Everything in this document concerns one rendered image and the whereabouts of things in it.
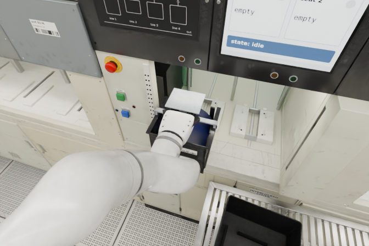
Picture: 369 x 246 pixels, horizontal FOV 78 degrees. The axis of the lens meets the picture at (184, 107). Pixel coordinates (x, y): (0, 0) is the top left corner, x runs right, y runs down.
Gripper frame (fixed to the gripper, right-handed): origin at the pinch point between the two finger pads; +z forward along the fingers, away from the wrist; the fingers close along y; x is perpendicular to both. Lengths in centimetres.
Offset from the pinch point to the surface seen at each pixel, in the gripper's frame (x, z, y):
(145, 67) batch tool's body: 12.2, 1.6, -14.3
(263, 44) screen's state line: 26.9, 1.4, 20.2
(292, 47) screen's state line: 27.2, 1.4, 27.3
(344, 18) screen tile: 35.6, 1.4, 35.0
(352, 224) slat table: -49, -2, 77
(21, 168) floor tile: -125, 0, -151
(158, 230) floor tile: -125, -11, -17
